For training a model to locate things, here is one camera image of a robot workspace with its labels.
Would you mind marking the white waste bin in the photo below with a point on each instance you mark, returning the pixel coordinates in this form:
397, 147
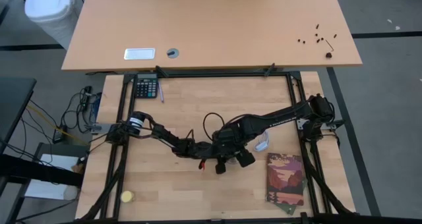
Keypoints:
49, 6

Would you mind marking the black desk calculator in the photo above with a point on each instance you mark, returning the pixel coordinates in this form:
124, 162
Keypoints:
146, 85

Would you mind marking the black aluminium table frame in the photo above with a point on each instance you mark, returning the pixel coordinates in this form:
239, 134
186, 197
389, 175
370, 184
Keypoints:
230, 74

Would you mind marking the silver rectangular desk plate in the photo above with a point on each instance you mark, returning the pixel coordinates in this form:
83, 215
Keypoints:
139, 53

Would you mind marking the dark green card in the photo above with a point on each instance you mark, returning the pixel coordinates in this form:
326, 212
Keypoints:
288, 209

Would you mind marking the silver purple pen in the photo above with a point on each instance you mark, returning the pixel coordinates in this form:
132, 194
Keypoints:
161, 94

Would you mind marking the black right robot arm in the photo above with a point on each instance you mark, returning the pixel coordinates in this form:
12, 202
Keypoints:
283, 117

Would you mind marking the black side table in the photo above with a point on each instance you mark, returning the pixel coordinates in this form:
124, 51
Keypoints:
13, 102

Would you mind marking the landscape picture postcard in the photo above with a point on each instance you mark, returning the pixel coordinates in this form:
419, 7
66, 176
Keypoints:
285, 181

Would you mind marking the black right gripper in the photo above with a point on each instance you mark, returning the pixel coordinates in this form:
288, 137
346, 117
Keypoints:
230, 140

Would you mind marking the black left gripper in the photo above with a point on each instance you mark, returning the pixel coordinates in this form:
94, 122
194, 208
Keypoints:
206, 150

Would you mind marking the black power strip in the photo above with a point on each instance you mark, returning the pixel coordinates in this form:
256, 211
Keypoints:
87, 95

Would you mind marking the small black knob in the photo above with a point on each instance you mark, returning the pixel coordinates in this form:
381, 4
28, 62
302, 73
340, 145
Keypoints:
328, 55

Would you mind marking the black allen key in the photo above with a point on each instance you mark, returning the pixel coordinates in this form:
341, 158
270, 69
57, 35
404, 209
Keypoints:
329, 45

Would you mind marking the yellow tape roll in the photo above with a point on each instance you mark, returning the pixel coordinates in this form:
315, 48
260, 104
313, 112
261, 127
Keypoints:
127, 196

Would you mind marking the white paper sheet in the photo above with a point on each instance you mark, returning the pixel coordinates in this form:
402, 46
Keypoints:
46, 191

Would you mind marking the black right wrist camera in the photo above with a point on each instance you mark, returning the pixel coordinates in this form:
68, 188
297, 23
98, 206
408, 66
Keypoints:
245, 158

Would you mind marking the black power adapter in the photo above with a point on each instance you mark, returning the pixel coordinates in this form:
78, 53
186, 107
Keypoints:
59, 136

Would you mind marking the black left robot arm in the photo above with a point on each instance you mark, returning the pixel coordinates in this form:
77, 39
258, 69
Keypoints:
168, 138

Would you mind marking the light brown desk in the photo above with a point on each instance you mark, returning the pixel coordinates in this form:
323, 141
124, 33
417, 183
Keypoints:
211, 19

